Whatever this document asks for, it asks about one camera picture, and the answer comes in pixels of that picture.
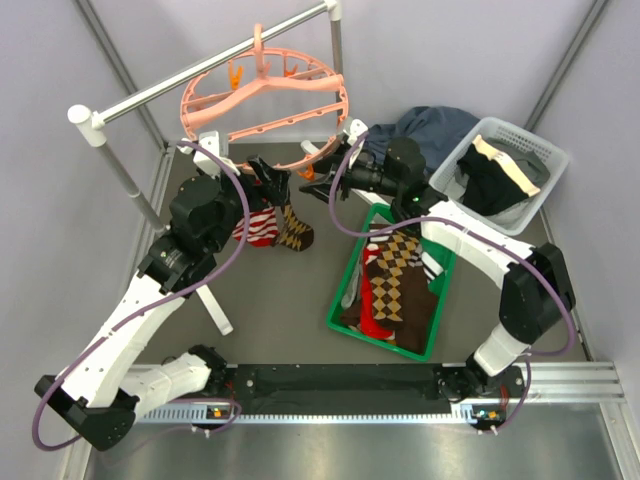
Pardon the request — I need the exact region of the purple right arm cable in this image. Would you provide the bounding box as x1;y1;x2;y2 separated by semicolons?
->
328;132;576;436

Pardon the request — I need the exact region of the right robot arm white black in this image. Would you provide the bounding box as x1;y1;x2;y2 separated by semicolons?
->
300;137;577;396

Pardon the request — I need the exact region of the dark brown sock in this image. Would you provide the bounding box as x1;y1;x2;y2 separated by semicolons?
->
339;270;439;354

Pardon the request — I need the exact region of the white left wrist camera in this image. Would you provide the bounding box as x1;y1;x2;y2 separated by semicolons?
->
193;130;230;177

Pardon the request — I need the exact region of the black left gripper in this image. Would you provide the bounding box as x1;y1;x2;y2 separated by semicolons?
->
202;154;290;253

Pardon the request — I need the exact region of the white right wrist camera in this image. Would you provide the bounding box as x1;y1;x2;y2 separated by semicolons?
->
343;117;368;169

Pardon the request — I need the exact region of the grey slotted cable duct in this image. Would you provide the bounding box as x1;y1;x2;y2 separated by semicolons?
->
136;402;477;425

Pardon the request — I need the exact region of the green plastic crate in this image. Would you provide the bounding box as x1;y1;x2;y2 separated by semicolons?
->
326;233;456;362

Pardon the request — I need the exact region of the pink round clip hanger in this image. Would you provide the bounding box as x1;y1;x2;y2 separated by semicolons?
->
180;23;349;143

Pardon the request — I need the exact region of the brown argyle sock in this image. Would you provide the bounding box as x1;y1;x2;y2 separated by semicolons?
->
272;203;314;252
367;231;422;330

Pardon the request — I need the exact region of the white and silver drying rack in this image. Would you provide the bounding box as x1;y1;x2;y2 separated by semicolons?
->
67;1;343;336

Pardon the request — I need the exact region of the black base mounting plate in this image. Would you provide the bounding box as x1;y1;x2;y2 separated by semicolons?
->
227;363;474;415

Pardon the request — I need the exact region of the blue grey cloth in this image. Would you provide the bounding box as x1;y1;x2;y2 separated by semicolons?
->
364;106;480;173

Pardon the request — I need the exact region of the red white striped sock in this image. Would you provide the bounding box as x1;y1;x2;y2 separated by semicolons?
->
247;206;279;248

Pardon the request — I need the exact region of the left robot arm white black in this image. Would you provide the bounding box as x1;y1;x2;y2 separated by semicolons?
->
35;156;290;451

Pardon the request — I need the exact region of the black cream garment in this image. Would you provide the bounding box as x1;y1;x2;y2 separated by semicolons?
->
457;135;541;217

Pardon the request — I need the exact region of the brown white striped sock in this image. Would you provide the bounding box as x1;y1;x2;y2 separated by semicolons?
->
368;224;394;245

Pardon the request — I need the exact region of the white plastic laundry basket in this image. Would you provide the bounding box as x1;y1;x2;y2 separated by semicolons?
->
429;117;569;237

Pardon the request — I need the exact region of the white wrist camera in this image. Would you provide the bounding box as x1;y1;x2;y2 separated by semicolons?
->
343;117;368;169
193;130;230;177

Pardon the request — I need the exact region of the grey garment in basket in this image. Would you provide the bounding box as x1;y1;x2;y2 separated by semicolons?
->
487;138;550;188

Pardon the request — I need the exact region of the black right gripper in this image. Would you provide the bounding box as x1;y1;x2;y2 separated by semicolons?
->
301;143;402;207

